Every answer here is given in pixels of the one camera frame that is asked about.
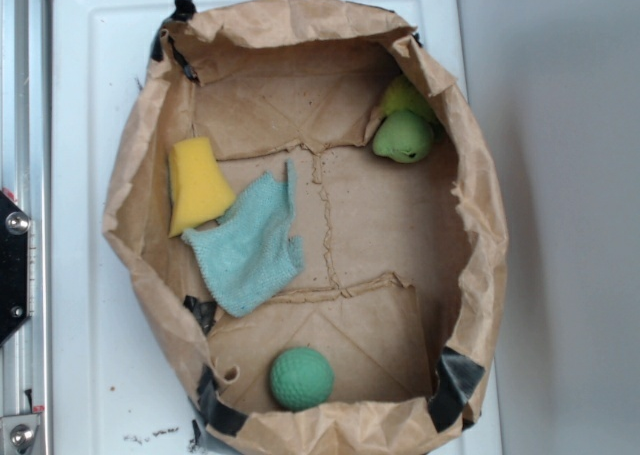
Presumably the yellow sponge with green back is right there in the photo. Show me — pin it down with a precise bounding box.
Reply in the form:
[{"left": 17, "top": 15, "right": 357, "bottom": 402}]
[{"left": 169, "top": 137, "right": 236, "bottom": 237}]

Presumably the brown paper bag tray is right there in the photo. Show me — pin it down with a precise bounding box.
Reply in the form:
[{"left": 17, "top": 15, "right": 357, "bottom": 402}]
[{"left": 103, "top": 0, "right": 508, "bottom": 454}]

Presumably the light blue knitted cloth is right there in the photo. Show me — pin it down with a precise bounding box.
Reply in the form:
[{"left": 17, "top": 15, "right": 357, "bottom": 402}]
[{"left": 182, "top": 159, "right": 304, "bottom": 318}]

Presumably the light green foam ball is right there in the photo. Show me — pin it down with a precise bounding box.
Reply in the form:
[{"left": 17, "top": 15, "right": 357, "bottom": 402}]
[{"left": 373, "top": 110, "right": 435, "bottom": 164}]

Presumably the yellow-green tennis ball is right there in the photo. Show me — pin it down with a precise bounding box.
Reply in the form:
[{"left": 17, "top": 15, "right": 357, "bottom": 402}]
[{"left": 380, "top": 75, "right": 440, "bottom": 125}]

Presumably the dark green dimpled ball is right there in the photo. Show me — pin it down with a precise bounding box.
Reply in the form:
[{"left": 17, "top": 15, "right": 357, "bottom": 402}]
[{"left": 269, "top": 347, "right": 335, "bottom": 412}]

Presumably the black metal bracket plate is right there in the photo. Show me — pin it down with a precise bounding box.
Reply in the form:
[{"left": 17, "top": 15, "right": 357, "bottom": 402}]
[{"left": 0, "top": 189, "right": 32, "bottom": 347}]

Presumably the aluminium frame rail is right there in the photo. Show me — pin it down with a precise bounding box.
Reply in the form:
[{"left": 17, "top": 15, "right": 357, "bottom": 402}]
[{"left": 1, "top": 0, "right": 53, "bottom": 454}]

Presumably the silver corner bracket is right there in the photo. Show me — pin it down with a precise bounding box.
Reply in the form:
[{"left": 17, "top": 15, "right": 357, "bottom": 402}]
[{"left": 1, "top": 414, "right": 40, "bottom": 455}]

